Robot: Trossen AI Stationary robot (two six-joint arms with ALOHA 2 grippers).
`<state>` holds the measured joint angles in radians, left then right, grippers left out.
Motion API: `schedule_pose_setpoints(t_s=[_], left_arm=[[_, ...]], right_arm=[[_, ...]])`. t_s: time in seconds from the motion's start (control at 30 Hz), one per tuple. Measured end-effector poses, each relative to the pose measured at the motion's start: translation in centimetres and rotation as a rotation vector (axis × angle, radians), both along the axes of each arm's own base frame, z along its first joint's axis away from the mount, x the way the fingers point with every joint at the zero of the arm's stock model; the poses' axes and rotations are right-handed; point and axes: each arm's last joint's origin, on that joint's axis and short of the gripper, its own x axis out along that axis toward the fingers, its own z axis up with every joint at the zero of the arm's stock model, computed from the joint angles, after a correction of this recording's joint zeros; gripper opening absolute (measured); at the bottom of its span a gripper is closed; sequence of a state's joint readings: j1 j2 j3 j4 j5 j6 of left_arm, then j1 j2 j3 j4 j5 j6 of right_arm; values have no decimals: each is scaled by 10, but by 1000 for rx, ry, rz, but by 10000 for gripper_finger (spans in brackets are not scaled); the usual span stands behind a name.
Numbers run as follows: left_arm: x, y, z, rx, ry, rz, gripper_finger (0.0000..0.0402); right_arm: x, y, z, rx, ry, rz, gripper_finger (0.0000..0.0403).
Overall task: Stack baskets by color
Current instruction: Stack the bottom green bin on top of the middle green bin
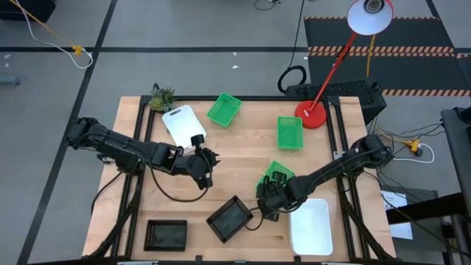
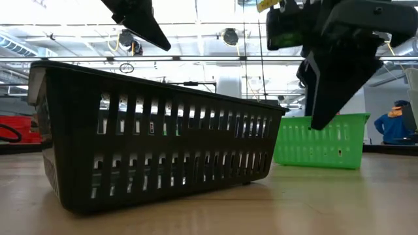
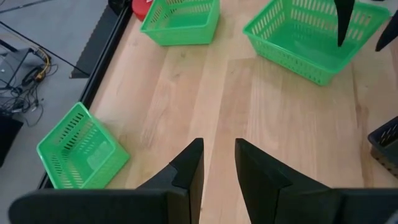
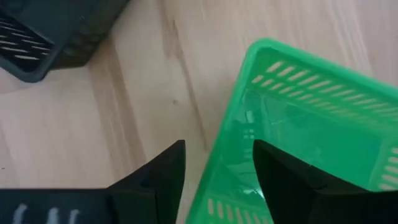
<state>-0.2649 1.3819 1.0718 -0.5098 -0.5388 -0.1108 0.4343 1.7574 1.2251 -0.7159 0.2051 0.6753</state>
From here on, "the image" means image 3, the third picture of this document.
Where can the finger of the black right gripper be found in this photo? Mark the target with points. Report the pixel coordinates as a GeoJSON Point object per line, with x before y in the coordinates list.
{"type": "Point", "coordinates": [390, 31]}
{"type": "Point", "coordinates": [343, 18]}

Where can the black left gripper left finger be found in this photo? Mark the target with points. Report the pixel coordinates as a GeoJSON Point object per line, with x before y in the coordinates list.
{"type": "Point", "coordinates": [174, 205]}

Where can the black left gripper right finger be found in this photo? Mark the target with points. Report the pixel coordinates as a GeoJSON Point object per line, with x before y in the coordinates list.
{"type": "Point", "coordinates": [280, 205]}

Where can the green slotted plastic basket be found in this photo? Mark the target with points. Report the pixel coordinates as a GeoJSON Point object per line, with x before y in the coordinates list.
{"type": "Point", "coordinates": [311, 46]}
{"type": "Point", "coordinates": [84, 161]}
{"type": "Point", "coordinates": [183, 34]}

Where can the black slotted plastic basket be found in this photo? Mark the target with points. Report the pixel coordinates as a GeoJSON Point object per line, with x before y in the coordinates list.
{"type": "Point", "coordinates": [388, 137]}
{"type": "Point", "coordinates": [388, 166]}

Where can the black textured foam pad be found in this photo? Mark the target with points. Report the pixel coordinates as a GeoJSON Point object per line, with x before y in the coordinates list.
{"type": "Point", "coordinates": [96, 53]}

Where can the black floor box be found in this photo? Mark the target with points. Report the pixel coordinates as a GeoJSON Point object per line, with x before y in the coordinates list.
{"type": "Point", "coordinates": [9, 140]}

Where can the red desk lamp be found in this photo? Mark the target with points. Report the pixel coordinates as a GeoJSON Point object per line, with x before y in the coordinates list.
{"type": "Point", "coordinates": [141, 9]}

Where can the grey flat device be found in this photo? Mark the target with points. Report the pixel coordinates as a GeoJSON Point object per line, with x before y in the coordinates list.
{"type": "Point", "coordinates": [12, 67]}

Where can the black aluminium table frame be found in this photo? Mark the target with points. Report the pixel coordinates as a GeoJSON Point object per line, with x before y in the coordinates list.
{"type": "Point", "coordinates": [102, 71]}

